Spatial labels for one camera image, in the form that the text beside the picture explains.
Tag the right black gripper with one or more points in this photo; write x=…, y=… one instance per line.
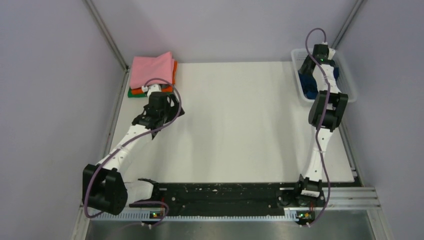
x=304, y=68

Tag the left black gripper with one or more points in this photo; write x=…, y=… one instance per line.
x=174, y=109

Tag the blue mickey print t-shirt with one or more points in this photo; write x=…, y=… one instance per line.
x=317, y=91

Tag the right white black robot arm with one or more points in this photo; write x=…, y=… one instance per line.
x=318, y=82

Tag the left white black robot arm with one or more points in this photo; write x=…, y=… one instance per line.
x=104, y=189

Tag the orange folded t-shirt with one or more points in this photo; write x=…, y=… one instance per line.
x=163, y=86

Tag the green folded t-shirt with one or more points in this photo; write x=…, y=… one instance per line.
x=136, y=93

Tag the pink folded t-shirt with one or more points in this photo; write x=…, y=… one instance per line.
x=145, y=68

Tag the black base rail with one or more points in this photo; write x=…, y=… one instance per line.
x=229, y=199

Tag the white slotted cable duct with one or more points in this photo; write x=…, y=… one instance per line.
x=130, y=215

